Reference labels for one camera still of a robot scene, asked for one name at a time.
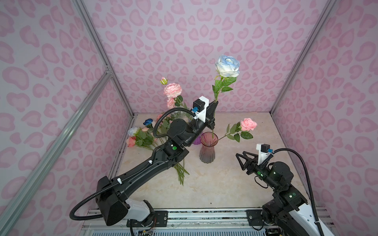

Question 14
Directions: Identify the aluminium corner frame post left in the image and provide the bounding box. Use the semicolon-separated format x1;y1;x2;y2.
72;0;134;118

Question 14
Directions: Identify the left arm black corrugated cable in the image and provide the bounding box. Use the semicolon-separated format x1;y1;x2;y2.
69;107;197;221

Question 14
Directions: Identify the dark blue small flower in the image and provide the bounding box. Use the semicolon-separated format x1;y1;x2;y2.
143;119;153;127

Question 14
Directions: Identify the aluminium diagonal frame bar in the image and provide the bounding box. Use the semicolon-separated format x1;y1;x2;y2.
1;72;113;236

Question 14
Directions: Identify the pink peach open rose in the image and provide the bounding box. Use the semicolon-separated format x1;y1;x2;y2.
127;137;136;147

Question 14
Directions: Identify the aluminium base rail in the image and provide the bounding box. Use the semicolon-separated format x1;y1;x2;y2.
79;207;308;236

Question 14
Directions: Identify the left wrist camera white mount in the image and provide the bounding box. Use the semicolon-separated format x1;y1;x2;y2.
192;96;209;123

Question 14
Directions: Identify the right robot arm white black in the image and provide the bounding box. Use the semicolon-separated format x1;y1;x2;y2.
236;148;334;236

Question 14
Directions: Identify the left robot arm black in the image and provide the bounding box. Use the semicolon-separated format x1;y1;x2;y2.
95;98;218;226

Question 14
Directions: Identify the white blue artificial rose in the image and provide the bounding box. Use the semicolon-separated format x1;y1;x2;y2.
212;55;240;103

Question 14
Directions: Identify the cream white rose stem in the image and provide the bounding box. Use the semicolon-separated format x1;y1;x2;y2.
127;113;190;186

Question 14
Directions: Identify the pink grey glass vase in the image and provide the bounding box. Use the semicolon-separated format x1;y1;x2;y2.
199;132;219;164

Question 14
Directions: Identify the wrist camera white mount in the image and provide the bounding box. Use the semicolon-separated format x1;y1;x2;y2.
256;144;273;165
192;96;209;123

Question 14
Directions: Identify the aluminium corner frame post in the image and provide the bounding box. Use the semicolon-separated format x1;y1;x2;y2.
72;0;134;118
270;0;339;114

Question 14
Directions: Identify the aluminium corner frame post right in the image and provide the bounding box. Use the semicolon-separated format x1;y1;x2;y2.
270;0;339;114

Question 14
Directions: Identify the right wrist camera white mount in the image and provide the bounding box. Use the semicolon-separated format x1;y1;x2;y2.
256;144;273;165

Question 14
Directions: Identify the pink white peony spray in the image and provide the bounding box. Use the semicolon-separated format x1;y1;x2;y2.
160;77;192;123

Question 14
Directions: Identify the blue purple glass vase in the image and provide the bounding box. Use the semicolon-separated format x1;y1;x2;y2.
193;134;202;145

